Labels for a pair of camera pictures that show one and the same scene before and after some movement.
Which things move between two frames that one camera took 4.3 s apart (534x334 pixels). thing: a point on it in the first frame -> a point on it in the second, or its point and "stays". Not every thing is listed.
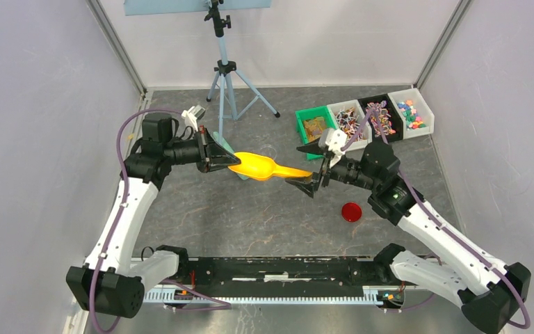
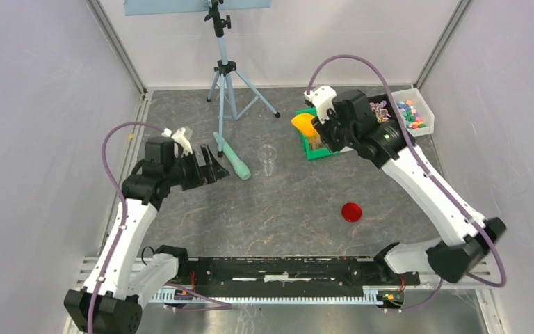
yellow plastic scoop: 261,168 -> 303,122
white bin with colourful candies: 418,120 stays
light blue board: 161,7 stays
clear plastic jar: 268,150 stays
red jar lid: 351,211 stays
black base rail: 277,280 stays
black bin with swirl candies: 390,119 stays
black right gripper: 310,184 -> 323,130
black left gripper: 211,155 -> 204,175
